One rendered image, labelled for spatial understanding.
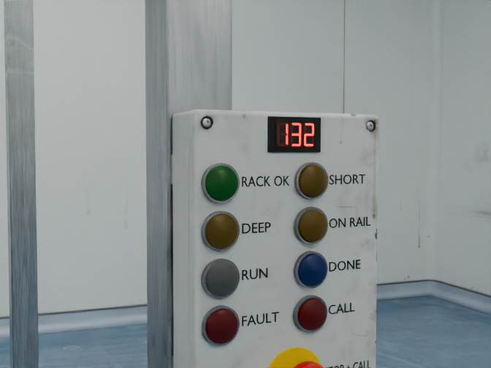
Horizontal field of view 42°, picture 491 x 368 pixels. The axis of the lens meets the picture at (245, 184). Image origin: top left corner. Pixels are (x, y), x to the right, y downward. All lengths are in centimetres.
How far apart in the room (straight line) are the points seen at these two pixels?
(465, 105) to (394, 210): 86
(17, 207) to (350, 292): 117
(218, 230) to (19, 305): 121
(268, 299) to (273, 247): 4
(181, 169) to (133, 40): 348
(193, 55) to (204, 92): 3
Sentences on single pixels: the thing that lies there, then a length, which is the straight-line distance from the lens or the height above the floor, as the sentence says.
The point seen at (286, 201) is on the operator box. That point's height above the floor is 100.
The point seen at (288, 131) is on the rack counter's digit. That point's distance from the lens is 51.
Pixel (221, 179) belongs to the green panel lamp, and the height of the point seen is 101.
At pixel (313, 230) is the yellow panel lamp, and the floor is 97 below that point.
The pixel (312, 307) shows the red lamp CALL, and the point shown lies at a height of 91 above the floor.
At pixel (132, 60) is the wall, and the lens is 395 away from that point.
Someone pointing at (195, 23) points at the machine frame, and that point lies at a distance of 55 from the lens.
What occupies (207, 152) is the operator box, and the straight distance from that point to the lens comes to 48.
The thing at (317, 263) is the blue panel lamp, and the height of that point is 95.
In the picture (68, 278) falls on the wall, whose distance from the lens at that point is 393.
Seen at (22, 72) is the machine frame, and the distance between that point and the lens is 163.
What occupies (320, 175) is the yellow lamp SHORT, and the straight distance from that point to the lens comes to 52.
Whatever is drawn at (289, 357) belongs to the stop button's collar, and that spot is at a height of 87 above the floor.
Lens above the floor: 104
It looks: 3 degrees down
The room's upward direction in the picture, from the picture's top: straight up
